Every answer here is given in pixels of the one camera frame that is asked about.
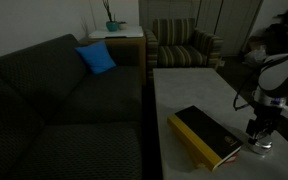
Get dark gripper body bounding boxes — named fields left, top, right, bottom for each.
left=245, top=105, right=281, bottom=138

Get black book with yellow spine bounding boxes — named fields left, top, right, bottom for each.
left=166, top=105, right=244, bottom=172

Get white plastic bag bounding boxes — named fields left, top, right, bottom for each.
left=243, top=45, right=269, bottom=66

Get dark clutter pile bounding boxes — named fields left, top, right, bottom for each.
left=263, top=1, right=288, bottom=58

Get pale closet doors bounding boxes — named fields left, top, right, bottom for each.
left=197, top=0, right=264, bottom=58

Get striped armchair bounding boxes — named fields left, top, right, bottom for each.
left=144, top=17, right=224, bottom=79

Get vertical window blinds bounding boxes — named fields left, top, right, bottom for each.
left=138, top=0, right=202, bottom=31

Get wooden side table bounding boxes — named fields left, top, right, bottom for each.
left=78, top=34, right=147, bottom=86

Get white flat board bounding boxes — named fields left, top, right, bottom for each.
left=88, top=25, right=145, bottom=40

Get small white pot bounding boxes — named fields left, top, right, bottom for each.
left=117, top=21, right=129, bottom=31

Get dark grey sofa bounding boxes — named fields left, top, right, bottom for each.
left=0, top=33, right=143, bottom=180

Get blue cushion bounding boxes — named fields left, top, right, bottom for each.
left=74, top=40, right=117, bottom=76

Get teal plant pot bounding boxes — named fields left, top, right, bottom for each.
left=105, top=20, right=119, bottom=33

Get green potted plant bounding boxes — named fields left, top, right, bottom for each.
left=102, top=0, right=116, bottom=23

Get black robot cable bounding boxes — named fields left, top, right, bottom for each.
left=232, top=70, right=263, bottom=112

